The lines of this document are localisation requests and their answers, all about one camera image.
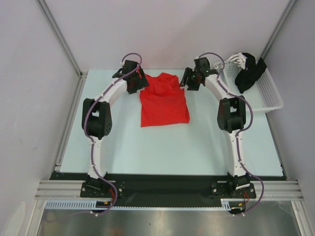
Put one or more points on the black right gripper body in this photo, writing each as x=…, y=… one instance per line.
x=193, y=81

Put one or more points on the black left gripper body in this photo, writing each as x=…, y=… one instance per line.
x=138, y=83

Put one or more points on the red tank top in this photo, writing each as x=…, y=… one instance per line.
x=163, y=101

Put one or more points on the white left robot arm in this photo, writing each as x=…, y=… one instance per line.
x=96, y=112

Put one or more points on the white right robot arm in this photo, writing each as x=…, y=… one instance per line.
x=231, y=116

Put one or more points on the white striped tank top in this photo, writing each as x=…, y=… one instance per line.
x=239, y=59

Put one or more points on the black tank top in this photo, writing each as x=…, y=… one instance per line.
x=253, y=70

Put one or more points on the white plastic basket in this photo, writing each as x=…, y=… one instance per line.
x=263, y=96

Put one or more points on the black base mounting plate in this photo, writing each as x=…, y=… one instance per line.
x=164, y=190

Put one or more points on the white slotted cable duct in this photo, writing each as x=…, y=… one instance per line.
x=100, y=205

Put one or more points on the aluminium frame rail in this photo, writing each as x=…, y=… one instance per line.
x=59, y=154

